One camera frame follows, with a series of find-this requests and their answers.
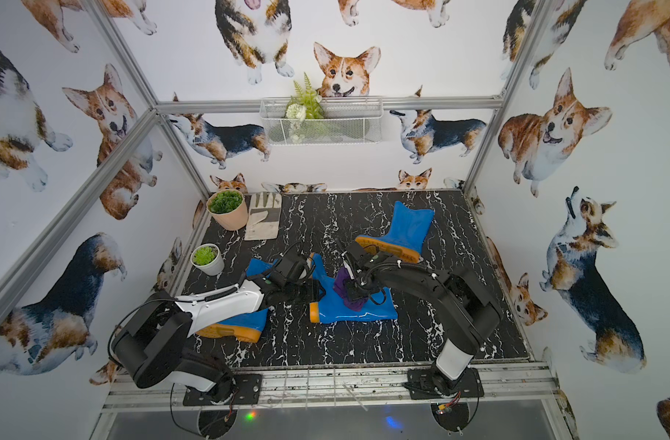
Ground purple cloth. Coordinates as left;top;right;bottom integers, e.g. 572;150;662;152
333;268;370;312

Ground blue rubber boot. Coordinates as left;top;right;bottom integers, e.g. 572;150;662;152
195;257;275;345
308;253;398;324
355;202;434;263

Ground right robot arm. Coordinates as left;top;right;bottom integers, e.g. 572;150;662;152
341;243;502;395

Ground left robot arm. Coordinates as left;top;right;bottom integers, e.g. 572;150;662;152
109;249;325;403

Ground blue rubber boot back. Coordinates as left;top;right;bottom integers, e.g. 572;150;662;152
355;202;434;263

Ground pink ribbed plant pot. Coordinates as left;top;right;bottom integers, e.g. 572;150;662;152
206;190;249;231

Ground small white plant pot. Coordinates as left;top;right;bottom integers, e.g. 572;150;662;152
190;244;225;277

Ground green moss in white pot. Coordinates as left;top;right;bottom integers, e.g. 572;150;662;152
192;246;219;267

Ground green plant in pink pot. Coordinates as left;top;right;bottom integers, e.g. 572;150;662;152
208;190;244;215

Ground fern with white flower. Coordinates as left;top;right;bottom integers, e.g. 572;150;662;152
285;73;325;144

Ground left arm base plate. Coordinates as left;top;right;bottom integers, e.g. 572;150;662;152
183;373;263;407

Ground aluminium front rail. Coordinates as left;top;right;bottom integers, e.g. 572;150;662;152
102;362;559;414

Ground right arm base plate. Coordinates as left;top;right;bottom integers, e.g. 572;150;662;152
402;367;484;400

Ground white wire wall basket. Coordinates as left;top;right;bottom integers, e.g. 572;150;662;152
260;97;384;146

